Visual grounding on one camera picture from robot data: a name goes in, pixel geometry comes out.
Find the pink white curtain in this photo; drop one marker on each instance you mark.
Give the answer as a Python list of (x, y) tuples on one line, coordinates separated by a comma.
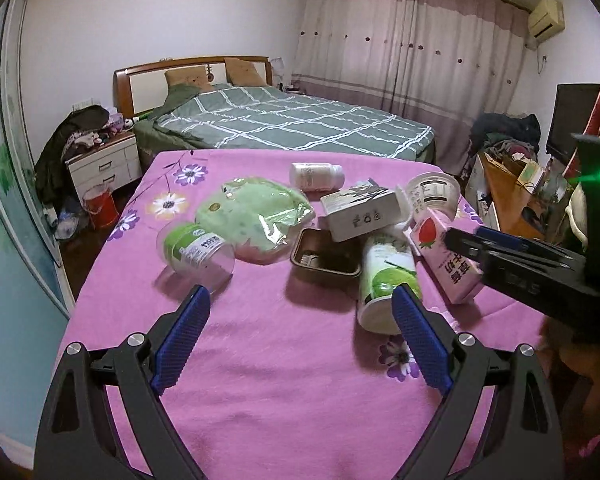
[(443, 63)]

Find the cream puffer jacket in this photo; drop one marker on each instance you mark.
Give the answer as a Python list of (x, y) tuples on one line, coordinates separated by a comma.
[(583, 210)]

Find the pink strawberry milk carton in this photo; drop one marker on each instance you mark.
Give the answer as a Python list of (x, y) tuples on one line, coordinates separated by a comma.
[(457, 276)]

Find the white grey cardboard box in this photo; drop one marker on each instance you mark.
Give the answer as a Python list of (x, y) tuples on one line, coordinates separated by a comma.
[(361, 209)]

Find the white pill bottle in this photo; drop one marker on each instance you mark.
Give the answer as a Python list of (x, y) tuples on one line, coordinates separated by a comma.
[(316, 176)]

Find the red bucket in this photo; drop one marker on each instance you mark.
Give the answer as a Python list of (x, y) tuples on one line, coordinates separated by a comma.
[(100, 207)]

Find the white bedside table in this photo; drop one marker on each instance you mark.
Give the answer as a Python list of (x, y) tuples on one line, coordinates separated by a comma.
[(115, 164)]

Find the green quilted bed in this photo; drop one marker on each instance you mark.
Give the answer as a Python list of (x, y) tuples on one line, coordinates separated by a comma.
[(265, 118)]

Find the black television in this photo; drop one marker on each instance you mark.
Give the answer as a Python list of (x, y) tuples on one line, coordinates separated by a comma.
[(572, 110)]

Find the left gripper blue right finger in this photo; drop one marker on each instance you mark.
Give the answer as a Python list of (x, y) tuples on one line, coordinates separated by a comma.
[(418, 328)]

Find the clear jar green label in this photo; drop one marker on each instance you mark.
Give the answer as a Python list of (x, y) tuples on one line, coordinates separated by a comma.
[(196, 253)]

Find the pile of dark clothes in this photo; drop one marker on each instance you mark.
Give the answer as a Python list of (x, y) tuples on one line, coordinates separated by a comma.
[(525, 130)]

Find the green snack bag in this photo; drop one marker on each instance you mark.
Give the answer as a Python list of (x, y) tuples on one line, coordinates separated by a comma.
[(260, 218)]

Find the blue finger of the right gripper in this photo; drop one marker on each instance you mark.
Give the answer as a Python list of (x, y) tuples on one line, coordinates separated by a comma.
[(497, 240)]

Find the wooden headboard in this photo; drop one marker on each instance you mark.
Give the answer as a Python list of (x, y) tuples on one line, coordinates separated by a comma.
[(141, 88)]

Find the long wooden sideboard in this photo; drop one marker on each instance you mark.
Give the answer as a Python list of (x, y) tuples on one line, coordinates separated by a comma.
[(500, 200)]

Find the wall air conditioner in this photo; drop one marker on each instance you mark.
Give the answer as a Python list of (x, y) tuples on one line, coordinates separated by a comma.
[(546, 20)]

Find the pink floral tablecloth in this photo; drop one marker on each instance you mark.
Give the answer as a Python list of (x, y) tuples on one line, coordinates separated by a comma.
[(282, 383)]

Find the green coconut drink bottle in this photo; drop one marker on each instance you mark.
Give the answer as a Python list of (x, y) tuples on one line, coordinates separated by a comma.
[(387, 263)]

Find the brown plastic tray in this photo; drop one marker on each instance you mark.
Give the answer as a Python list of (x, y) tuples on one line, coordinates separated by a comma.
[(318, 259)]

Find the brown pillow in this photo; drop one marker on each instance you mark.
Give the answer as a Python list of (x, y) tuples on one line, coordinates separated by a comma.
[(242, 73), (192, 76)]

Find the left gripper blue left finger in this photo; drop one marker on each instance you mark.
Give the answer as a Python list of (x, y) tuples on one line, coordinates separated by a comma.
[(174, 336)]

